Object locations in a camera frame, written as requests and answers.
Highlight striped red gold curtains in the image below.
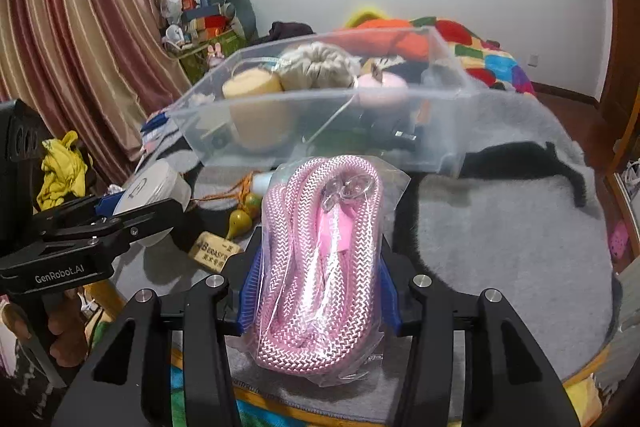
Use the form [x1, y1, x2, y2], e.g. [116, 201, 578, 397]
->
[0, 0, 193, 188]

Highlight yellow cloth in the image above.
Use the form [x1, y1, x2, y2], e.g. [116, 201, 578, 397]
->
[35, 130, 88, 212]

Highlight blue notebook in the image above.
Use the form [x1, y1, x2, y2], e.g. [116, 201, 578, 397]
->
[141, 112, 173, 142]

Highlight white plastic bag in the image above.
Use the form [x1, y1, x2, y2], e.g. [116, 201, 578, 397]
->
[620, 159, 640, 198]

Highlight green gourd charm orange cord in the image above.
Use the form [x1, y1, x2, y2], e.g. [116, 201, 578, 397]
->
[192, 172, 257, 242]

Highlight grey round mat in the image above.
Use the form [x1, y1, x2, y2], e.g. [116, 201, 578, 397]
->
[107, 72, 618, 425]

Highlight orange cloth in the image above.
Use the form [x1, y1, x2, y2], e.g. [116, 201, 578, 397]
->
[352, 18, 436, 58]

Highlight clear plastic storage box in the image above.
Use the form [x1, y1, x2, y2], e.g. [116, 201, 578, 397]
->
[167, 26, 483, 180]

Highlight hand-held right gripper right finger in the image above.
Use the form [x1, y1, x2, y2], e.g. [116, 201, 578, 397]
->
[377, 239, 573, 427]

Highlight green storage box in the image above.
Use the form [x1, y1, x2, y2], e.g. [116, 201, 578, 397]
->
[177, 32, 248, 85]

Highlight beige cylinder candle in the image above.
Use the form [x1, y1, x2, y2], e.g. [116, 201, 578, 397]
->
[221, 68, 293, 150]

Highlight grey green bolster pillow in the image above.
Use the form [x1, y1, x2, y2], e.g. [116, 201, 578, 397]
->
[212, 0, 258, 42]

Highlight small white teal bottle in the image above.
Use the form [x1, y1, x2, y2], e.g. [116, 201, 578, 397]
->
[247, 172, 273, 208]

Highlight dark purple cloth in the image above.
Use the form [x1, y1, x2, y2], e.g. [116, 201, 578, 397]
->
[267, 22, 316, 45]

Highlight wooden wardrobe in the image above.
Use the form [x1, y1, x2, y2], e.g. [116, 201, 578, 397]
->
[597, 0, 640, 268]

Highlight pink clog shoe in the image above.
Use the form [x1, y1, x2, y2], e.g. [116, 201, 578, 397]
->
[607, 221, 630, 262]

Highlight person's left hand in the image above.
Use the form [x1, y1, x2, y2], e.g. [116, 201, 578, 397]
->
[0, 292, 91, 360]

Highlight pink rope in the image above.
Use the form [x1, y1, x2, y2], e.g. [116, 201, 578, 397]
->
[227, 152, 413, 388]

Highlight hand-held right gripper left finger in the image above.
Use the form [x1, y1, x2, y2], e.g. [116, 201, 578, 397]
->
[52, 227, 266, 427]

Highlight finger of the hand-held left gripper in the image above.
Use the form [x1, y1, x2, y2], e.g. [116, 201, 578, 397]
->
[32, 193, 127, 239]
[40, 198, 189, 259]

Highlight black cloth strap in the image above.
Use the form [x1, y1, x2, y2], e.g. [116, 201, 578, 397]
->
[462, 141, 588, 208]

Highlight white drawstring cloth pouch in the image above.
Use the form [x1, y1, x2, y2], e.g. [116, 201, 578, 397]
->
[277, 43, 361, 90]

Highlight stack of colourful boxes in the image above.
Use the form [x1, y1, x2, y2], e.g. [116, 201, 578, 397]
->
[177, 0, 236, 45]

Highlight pink round bunny case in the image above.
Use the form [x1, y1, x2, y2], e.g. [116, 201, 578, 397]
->
[352, 69, 408, 108]

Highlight white round tin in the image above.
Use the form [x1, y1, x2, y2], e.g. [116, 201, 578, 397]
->
[112, 159, 192, 248]

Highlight yellow hoop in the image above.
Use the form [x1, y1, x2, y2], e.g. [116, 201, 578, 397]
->
[345, 8, 391, 28]

